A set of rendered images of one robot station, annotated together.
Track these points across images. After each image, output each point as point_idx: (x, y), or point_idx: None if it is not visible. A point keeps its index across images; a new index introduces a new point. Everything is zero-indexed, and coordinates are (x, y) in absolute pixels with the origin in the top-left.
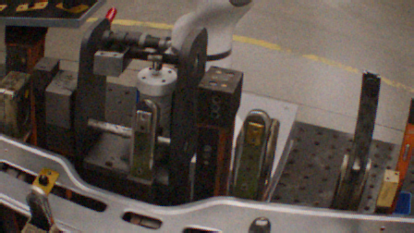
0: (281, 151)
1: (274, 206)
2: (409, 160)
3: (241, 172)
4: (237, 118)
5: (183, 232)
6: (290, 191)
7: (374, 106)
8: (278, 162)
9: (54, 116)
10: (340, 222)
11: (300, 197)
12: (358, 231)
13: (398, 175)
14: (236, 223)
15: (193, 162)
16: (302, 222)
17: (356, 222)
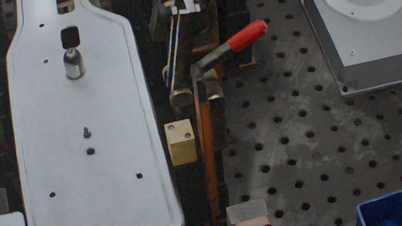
0: (387, 56)
1: (132, 57)
2: (202, 138)
3: (152, 13)
4: (397, 6)
5: (66, 27)
6: (388, 103)
7: (176, 37)
8: (371, 61)
9: None
10: (134, 122)
11: (386, 117)
12: (124, 147)
13: (186, 139)
14: (97, 46)
15: (318, 9)
16: (120, 88)
17: (140, 139)
